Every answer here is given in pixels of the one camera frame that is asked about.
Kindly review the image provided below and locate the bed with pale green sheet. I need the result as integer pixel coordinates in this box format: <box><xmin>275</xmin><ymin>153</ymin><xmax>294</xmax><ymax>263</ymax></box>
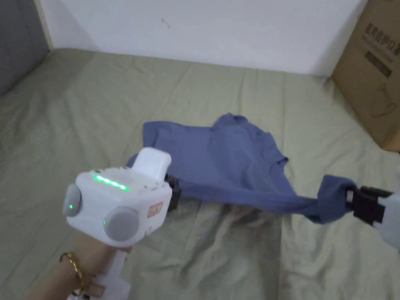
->
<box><xmin>0</xmin><ymin>48</ymin><xmax>400</xmax><ymax>300</ymax></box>

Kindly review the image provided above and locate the grey padded headboard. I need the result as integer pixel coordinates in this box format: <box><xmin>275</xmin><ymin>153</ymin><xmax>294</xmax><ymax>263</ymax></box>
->
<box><xmin>0</xmin><ymin>0</ymin><xmax>50</xmax><ymax>98</ymax></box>

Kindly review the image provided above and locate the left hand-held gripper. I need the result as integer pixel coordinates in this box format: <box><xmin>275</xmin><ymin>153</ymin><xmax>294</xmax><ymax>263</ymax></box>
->
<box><xmin>62</xmin><ymin>147</ymin><xmax>183</xmax><ymax>300</ymax></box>

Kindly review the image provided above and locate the blue shirt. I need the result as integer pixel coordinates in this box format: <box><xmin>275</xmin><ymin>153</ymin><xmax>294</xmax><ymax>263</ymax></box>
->
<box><xmin>126</xmin><ymin>113</ymin><xmax>357</xmax><ymax>226</ymax></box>

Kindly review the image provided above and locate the person's left forearm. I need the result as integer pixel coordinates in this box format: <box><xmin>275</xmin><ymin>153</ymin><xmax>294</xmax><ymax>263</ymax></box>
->
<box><xmin>24</xmin><ymin>254</ymin><xmax>83</xmax><ymax>300</ymax></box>

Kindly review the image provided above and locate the person's left hand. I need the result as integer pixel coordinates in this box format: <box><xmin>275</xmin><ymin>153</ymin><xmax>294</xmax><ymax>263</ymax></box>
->
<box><xmin>62</xmin><ymin>234</ymin><xmax>134</xmax><ymax>293</ymax></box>

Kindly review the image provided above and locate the brown cardboard carton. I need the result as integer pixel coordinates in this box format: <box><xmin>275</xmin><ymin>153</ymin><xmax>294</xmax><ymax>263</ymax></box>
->
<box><xmin>331</xmin><ymin>0</ymin><xmax>400</xmax><ymax>153</ymax></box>

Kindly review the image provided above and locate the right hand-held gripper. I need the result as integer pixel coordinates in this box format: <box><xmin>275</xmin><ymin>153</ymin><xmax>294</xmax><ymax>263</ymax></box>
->
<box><xmin>344</xmin><ymin>184</ymin><xmax>400</xmax><ymax>251</ymax></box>

